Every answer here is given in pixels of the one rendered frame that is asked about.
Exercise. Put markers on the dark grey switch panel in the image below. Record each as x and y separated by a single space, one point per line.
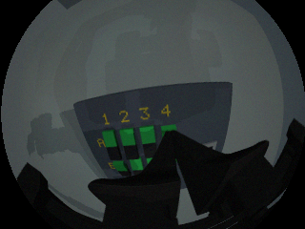
125 129

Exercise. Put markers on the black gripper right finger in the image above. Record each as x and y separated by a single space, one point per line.
206 171

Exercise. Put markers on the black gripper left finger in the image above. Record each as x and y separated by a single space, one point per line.
158 184

